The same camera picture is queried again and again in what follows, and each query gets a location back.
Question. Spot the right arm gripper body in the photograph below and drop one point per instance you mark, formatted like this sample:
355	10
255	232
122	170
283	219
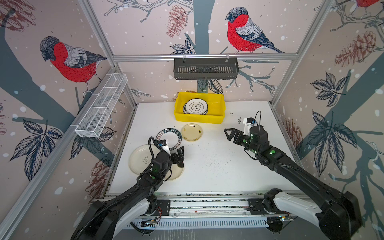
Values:
246	142

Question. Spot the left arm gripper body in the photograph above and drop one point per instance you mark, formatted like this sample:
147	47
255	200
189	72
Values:
175	159

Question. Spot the cream plate dark spot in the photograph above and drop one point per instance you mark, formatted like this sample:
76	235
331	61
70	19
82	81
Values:
174	173

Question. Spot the large green rim lettered plate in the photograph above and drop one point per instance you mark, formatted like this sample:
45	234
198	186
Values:
172	136

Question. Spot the cream plate with characters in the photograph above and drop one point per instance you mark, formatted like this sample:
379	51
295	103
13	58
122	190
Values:
192	132

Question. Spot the white plate flower emblem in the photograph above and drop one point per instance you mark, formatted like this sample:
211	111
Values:
196	107

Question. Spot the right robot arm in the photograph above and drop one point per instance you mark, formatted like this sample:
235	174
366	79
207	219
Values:
337	214

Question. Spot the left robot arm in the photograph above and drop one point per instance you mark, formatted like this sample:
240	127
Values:
100	222

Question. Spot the yellow plastic bin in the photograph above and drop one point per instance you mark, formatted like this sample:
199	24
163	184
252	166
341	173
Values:
216	108

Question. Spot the plain cream plate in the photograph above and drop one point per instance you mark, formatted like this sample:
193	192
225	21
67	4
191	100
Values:
140	159

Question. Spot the black hanging basket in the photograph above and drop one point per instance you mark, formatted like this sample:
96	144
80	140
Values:
206	68

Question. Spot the aluminium cross bar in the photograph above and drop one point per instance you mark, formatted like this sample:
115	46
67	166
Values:
242	57

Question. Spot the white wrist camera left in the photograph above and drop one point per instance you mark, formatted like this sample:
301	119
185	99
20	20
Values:
163	144

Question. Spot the base rail assembly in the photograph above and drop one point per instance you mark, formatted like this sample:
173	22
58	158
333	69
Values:
183	212

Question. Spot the white wire mesh basket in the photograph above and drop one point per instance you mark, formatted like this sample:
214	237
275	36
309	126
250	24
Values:
98	114

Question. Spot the aluminium frame post right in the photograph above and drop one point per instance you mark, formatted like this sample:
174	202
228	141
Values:
314	27

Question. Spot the aluminium frame post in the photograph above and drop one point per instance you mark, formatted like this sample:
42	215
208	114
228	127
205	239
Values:
314	27
101	37

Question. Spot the aluminium frame post left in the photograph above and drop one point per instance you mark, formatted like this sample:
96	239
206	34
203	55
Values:
101	37

